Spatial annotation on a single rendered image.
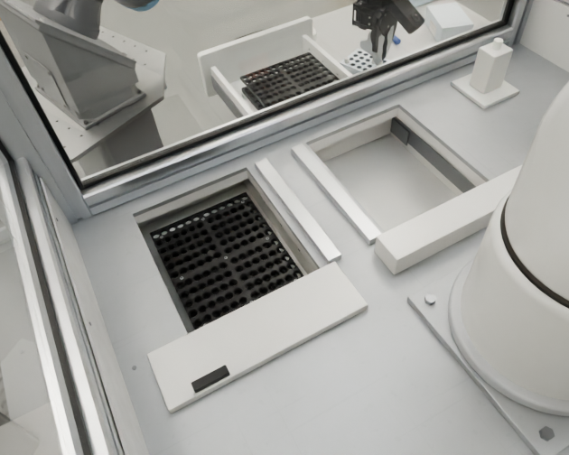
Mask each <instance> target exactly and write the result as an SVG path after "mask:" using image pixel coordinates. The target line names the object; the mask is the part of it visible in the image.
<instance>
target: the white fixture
mask: <svg viewBox="0 0 569 455"><path fill-rule="evenodd" d="M512 52H513V50H512V49H511V48H509V47H508V46H507V45H505V44H503V39H501V38H495V39H494V42H492V43H489V44H487V45H484V46H482V47H480V48H479V50H478V54H477V58H476V61H475V64H474V68H473V72H472V74H469V75H467V76H464V77H462V78H459V79H457V80H454V81H452V82H451V86H453V87H454V88H456V89H457V90H459V91H460V92H461V93H462V94H463V95H464V96H466V97H467V98H469V99H470V100H472V101H473V102H474V103H476V104H477V105H478V106H480V107H481V108H483V109H485V108H487V107H490V106H493V105H495V104H497V103H499V102H501V101H503V100H505V99H508V98H511V97H513V96H515V95H517V94H518V93H519V90H518V89H517V88H515V87H513V86H512V85H510V84H509V83H507V81H505V80H504V78H505V75H506V72H507V68H508V64H509V61H510V58H511V55H512Z"/></svg>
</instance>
